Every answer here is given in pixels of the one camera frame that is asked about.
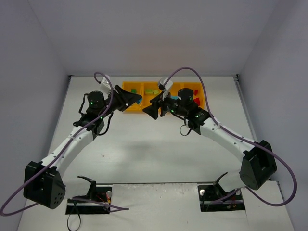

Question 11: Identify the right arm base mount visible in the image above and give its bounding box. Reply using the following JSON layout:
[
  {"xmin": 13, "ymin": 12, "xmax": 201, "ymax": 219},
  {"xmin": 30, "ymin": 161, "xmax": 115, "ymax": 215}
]
[{"xmin": 197, "ymin": 172, "xmax": 245, "ymax": 212}]

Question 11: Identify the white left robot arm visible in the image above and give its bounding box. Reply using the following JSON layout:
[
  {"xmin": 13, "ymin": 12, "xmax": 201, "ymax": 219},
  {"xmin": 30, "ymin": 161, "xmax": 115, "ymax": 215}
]
[{"xmin": 23, "ymin": 85, "xmax": 142, "ymax": 209}]

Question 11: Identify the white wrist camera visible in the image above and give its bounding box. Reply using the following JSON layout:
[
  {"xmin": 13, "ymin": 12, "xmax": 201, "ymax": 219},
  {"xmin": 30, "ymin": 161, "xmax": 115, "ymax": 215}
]
[
  {"xmin": 157, "ymin": 77, "xmax": 173, "ymax": 101},
  {"xmin": 100, "ymin": 75, "xmax": 113, "ymax": 94}
]

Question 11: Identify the aluminium frame rail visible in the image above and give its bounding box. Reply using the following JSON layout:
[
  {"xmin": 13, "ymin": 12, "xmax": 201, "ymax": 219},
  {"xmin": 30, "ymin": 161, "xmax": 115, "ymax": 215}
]
[{"xmin": 233, "ymin": 74, "xmax": 258, "ymax": 141}]

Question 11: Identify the yellow bin far left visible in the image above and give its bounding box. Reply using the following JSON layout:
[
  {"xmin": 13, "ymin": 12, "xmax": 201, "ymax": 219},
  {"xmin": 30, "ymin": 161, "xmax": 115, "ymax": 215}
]
[{"xmin": 122, "ymin": 81, "xmax": 143, "ymax": 113}]

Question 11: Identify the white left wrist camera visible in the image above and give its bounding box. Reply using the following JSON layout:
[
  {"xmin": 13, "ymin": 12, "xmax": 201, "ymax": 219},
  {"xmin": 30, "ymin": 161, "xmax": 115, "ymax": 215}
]
[{"xmin": 100, "ymin": 75, "xmax": 113, "ymax": 94}]

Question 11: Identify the yellow bin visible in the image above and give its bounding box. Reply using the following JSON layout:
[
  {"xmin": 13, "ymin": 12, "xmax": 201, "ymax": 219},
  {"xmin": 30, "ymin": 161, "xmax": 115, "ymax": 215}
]
[
  {"xmin": 167, "ymin": 82, "xmax": 184, "ymax": 98},
  {"xmin": 122, "ymin": 81, "xmax": 143, "ymax": 113},
  {"xmin": 141, "ymin": 81, "xmax": 161, "ymax": 109}
]

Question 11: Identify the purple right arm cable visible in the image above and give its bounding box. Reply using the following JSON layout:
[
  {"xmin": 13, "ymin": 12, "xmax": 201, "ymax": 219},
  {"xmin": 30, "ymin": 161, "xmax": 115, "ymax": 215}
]
[{"xmin": 165, "ymin": 67, "xmax": 298, "ymax": 207}]

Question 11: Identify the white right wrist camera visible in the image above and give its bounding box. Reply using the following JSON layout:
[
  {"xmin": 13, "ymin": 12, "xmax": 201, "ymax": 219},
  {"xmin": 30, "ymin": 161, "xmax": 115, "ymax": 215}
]
[{"xmin": 157, "ymin": 77, "xmax": 173, "ymax": 101}]

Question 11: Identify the black loop cable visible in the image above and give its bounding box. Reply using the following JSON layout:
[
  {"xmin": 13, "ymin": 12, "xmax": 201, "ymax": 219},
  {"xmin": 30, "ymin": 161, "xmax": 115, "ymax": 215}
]
[{"xmin": 66, "ymin": 202, "xmax": 82, "ymax": 231}]

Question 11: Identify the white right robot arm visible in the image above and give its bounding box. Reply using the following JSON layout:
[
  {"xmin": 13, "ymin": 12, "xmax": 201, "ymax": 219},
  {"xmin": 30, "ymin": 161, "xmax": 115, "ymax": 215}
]
[{"xmin": 143, "ymin": 88, "xmax": 277, "ymax": 193}]

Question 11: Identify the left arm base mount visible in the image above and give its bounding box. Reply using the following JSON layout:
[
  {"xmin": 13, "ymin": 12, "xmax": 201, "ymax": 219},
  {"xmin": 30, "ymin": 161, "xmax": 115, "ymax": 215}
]
[{"xmin": 65, "ymin": 175, "xmax": 112, "ymax": 215}]

